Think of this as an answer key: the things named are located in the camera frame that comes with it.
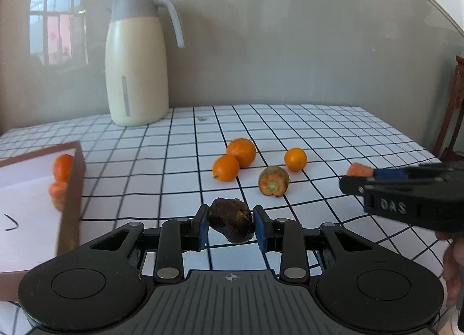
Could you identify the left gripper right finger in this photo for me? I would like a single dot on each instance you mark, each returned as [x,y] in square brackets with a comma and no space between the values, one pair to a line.
[286,237]

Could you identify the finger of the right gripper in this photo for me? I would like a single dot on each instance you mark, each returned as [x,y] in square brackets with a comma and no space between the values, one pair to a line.
[355,185]
[421,171]

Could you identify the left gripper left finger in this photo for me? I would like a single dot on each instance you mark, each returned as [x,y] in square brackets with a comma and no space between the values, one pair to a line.
[177,237]

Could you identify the orange carrot chunk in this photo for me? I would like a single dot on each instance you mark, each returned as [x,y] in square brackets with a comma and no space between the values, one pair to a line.
[360,170]

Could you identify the dark brown water chestnut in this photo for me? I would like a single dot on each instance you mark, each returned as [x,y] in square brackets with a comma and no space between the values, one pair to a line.
[233,219]

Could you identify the small orange kumquat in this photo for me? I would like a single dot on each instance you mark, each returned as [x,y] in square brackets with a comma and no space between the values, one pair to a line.
[225,168]
[295,159]

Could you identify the small orange kumquat front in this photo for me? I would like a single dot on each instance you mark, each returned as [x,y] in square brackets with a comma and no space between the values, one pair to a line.
[225,168]

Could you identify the large orange mandarin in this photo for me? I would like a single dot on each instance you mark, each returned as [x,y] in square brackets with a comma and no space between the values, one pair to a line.
[243,150]

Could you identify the orange carrot piece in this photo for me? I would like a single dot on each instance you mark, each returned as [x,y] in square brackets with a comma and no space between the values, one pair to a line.
[57,192]

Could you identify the orange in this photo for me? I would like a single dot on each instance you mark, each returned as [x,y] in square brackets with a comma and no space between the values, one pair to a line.
[62,167]

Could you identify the person right hand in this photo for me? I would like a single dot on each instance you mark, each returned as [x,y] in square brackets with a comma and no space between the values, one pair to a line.
[453,260]

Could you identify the wooden chair at right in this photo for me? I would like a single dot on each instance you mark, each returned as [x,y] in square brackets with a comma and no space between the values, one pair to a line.
[455,103]

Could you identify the checkered white tablecloth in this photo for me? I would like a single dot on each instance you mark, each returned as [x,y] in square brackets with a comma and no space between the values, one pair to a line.
[158,171]

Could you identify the brown cardboard box white inside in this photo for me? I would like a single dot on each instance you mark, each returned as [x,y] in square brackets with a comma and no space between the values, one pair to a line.
[33,231]

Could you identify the cream thermos jug grey lid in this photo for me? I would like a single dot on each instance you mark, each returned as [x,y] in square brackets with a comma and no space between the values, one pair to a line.
[136,69]

